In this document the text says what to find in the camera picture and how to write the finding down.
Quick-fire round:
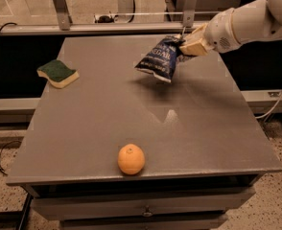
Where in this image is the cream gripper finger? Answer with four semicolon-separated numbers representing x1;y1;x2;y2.
179;38;213;57
183;23;208;42

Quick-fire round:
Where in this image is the blue chip bag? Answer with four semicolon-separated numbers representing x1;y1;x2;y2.
135;35;193;82

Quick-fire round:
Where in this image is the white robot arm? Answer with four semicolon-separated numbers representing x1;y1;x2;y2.
179;0;282;57

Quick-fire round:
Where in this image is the orange fruit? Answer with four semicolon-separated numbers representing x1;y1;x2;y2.
118;144;145;175

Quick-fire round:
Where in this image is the green yellow sponge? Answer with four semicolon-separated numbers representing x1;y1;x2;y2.
36;59;80;89

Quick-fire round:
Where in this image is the metal drawer knob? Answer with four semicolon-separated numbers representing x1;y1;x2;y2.
142;208;153;218

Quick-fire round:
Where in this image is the grey cabinet drawer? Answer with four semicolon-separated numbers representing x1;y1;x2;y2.
31;187;255;220

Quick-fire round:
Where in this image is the right metal bracket post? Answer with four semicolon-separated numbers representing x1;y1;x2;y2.
182;0;197;28

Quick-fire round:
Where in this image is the metal bracket post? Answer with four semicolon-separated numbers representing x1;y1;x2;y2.
182;0;197;28
52;0;72;31

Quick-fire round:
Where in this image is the white cable on right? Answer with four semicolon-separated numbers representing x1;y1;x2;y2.
255;69;282;120

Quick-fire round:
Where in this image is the horizontal metal rail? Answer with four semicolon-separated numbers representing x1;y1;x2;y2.
0;20;212;37

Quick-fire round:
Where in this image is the left metal bracket post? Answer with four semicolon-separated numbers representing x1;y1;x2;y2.
52;0;72;31

